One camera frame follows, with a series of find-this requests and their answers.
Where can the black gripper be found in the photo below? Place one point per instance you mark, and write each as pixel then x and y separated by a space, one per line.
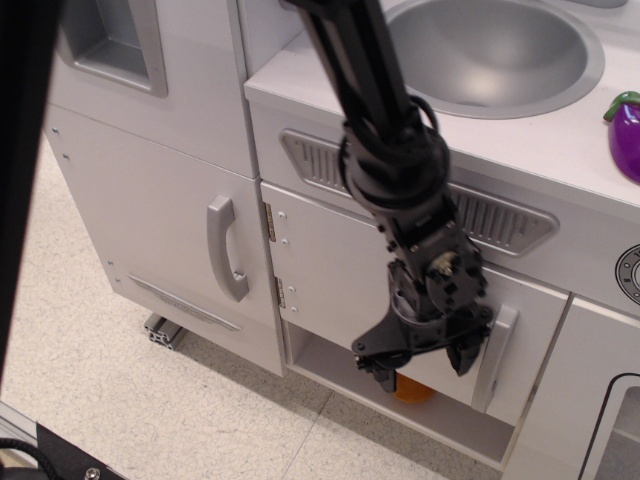
pixel 395 340

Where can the white cabinet door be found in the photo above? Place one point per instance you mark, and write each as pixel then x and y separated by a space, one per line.
pixel 333 269

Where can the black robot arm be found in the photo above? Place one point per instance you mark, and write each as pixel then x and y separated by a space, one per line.
pixel 395 164

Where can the white toy kitchen cabinet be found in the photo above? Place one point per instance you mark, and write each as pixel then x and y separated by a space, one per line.
pixel 558 163

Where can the orange round toy bread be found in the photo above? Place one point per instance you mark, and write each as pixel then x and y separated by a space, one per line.
pixel 411 391

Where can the silver vent grille panel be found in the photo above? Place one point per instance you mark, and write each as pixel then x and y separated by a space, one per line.
pixel 500 224

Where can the lower metal door hinge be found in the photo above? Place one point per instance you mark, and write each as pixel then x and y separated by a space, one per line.
pixel 281 293

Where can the metal door hinge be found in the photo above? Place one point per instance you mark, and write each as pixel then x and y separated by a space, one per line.
pixel 281 293
pixel 270 222

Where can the white oven door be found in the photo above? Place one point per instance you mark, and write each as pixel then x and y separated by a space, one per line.
pixel 594 362

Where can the upper metal door hinge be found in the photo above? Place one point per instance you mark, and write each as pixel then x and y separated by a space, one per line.
pixel 270 222

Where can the black round oven dial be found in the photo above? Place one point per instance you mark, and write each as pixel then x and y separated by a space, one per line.
pixel 627 273

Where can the silver winged emblem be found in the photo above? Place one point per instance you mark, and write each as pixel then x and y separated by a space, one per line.
pixel 184 306

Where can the silver round sink basin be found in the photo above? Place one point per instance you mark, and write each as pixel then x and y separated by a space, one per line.
pixel 494 59

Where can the purple toy eggplant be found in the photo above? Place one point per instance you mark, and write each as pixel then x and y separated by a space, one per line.
pixel 622 117

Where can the white toy fridge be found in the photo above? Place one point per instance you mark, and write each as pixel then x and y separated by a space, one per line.
pixel 142 171

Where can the silver recessed dispenser panel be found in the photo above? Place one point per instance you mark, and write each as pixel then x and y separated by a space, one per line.
pixel 118 41

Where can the silver cabinet door handle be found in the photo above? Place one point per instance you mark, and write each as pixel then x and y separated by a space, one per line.
pixel 501 333

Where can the silver fridge door handle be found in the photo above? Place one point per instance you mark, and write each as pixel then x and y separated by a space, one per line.
pixel 220 217

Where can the aluminium extrusion rail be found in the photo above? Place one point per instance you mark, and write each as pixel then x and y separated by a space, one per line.
pixel 164 332

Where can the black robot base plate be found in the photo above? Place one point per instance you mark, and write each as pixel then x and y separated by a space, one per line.
pixel 45 455

